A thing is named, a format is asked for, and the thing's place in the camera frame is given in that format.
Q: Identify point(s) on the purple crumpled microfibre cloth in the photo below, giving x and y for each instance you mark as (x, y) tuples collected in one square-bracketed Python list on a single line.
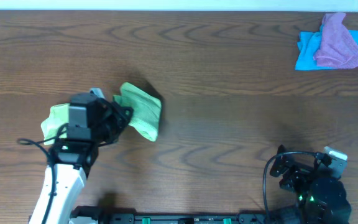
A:
[(339, 45)]

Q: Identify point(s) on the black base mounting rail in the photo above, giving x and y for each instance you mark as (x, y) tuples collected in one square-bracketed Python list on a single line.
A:
[(88, 214)]

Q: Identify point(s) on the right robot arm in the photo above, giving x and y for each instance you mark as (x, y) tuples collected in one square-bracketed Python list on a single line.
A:
[(330, 206)]

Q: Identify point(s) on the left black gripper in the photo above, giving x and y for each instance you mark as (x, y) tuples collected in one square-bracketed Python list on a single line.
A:
[(117, 115)]

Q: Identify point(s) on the blue microfibre cloth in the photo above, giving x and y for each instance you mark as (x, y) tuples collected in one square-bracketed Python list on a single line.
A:
[(309, 43)]

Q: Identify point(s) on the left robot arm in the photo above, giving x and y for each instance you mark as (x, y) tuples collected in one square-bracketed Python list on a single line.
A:
[(68, 166)]

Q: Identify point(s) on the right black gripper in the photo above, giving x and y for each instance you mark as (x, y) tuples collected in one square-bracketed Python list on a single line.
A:
[(298, 172)]

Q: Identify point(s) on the folded green cloth on stack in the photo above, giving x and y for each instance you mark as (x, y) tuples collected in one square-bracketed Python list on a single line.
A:
[(57, 117)]

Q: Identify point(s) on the green microfibre cloth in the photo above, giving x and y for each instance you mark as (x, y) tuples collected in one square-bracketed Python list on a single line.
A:
[(146, 110)]

